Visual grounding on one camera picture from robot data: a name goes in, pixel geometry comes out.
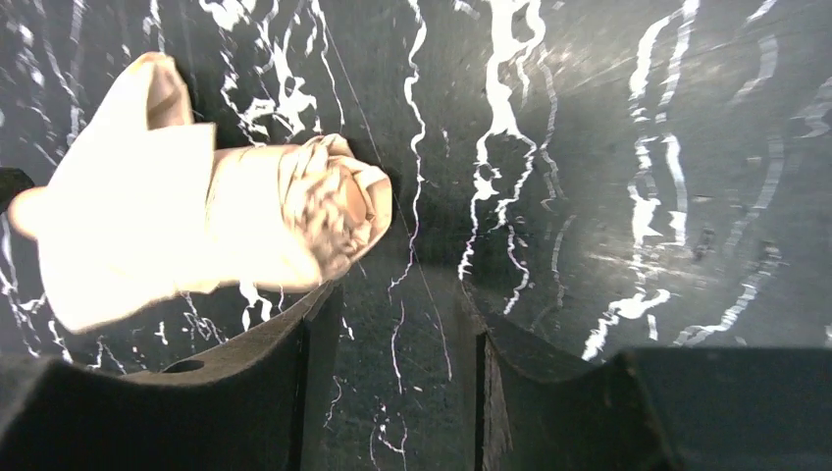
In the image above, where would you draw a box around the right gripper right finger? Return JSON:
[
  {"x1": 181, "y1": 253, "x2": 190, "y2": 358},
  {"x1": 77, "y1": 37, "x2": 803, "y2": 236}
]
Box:
[{"x1": 462, "y1": 287, "x2": 831, "y2": 470}]

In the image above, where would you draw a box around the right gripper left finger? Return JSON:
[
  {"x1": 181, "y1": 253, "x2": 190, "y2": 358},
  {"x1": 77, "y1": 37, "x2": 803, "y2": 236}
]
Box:
[{"x1": 1, "y1": 282, "x2": 342, "y2": 470}]

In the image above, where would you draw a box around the beige folding umbrella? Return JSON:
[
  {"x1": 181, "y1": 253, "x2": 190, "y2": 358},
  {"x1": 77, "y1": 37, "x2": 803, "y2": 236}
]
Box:
[{"x1": 8, "y1": 52, "x2": 392, "y2": 333}]

